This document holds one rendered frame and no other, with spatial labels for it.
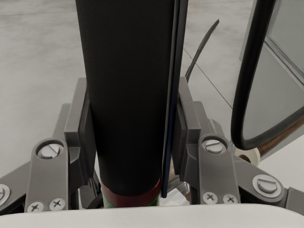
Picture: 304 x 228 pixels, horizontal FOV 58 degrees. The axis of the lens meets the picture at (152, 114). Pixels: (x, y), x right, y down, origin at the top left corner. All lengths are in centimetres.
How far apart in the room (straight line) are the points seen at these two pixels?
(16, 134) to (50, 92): 61
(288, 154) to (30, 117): 232
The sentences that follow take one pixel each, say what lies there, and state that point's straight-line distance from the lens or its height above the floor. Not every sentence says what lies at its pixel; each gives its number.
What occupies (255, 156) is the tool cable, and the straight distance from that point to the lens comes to 27.
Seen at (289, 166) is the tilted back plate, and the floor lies 119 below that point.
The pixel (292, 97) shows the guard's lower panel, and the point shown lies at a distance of 137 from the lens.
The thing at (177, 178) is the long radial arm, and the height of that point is 113.
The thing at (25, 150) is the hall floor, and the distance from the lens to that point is 234.
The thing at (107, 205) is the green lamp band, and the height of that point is 144.
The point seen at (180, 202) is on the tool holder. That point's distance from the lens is 23.
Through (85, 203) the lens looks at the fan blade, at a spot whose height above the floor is 98.
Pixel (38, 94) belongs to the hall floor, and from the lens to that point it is 292.
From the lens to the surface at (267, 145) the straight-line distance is 30.
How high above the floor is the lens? 158
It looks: 39 degrees down
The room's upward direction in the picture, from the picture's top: 2 degrees clockwise
